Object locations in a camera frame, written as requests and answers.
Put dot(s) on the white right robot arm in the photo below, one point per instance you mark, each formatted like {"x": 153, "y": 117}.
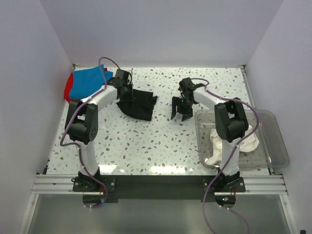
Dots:
{"x": 231, "y": 122}

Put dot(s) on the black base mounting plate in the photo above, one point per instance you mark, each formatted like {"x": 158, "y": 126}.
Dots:
{"x": 112, "y": 188}

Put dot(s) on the black t shirt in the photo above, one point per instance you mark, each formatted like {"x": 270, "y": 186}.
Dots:
{"x": 141, "y": 108}

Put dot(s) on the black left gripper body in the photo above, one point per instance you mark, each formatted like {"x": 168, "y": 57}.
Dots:
{"x": 128, "y": 94}

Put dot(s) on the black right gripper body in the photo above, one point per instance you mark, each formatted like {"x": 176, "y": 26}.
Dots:
{"x": 187, "y": 104}

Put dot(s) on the aluminium rail frame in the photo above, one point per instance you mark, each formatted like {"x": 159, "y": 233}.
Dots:
{"x": 254, "y": 184}

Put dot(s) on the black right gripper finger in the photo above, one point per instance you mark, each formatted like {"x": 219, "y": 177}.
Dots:
{"x": 175, "y": 103}
{"x": 186, "y": 116}

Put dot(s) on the clear plastic bin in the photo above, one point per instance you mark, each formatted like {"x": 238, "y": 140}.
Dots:
{"x": 263, "y": 149}

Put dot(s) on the blue folded t shirt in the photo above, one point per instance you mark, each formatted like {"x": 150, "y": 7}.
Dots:
{"x": 92, "y": 79}

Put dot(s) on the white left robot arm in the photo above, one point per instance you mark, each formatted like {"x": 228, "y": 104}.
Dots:
{"x": 81, "y": 126}

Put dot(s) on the red folded t shirt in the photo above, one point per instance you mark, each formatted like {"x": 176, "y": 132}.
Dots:
{"x": 72, "y": 88}

